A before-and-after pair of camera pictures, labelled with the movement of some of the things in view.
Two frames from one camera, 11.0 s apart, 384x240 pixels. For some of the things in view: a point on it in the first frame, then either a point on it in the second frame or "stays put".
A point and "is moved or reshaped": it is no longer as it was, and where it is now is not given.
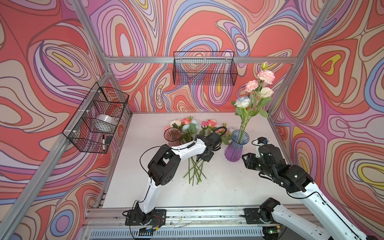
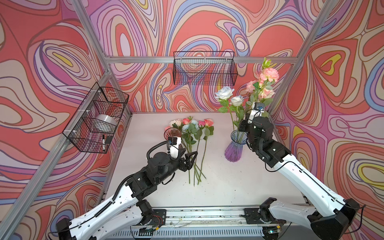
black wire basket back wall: (205, 68) stays put
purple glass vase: (234, 149) stays put
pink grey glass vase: (173, 135) stays put
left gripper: (208, 159) to (188, 165)
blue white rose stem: (241, 104) is moved or reshaped
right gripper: (250, 158) to (241, 127)
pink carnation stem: (253, 86) is moved or reshaped
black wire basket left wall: (91, 128) stays put
